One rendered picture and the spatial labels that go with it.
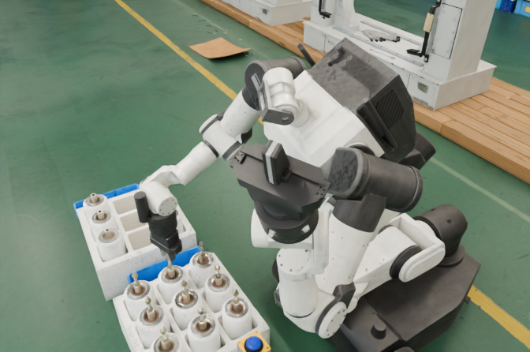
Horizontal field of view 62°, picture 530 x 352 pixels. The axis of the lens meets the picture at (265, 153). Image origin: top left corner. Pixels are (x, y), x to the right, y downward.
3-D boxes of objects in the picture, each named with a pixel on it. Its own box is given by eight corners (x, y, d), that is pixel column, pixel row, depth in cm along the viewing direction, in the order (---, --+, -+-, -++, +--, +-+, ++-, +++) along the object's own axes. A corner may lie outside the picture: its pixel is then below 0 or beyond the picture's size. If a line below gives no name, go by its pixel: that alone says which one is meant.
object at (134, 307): (127, 324, 154) (117, 291, 144) (149, 307, 160) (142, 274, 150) (143, 341, 149) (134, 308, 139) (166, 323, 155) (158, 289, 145)
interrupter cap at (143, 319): (162, 327, 133) (162, 326, 133) (136, 328, 133) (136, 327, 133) (166, 306, 139) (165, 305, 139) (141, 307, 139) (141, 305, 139)
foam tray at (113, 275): (168, 210, 214) (163, 181, 204) (199, 263, 186) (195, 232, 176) (85, 238, 198) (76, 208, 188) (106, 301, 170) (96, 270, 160)
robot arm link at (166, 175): (146, 199, 135) (179, 170, 139) (159, 215, 130) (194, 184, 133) (135, 188, 131) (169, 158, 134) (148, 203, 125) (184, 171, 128)
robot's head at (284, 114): (299, 82, 93) (266, 74, 90) (306, 112, 87) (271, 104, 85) (286, 102, 97) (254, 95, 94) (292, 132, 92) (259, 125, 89)
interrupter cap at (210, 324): (193, 341, 129) (193, 339, 129) (188, 320, 135) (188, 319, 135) (218, 333, 132) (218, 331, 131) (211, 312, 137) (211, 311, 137)
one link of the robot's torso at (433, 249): (401, 232, 171) (406, 207, 164) (442, 266, 157) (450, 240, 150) (360, 253, 163) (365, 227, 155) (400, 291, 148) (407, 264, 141)
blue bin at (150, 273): (201, 265, 186) (199, 245, 179) (212, 283, 178) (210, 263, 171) (131, 294, 173) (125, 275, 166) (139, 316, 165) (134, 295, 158)
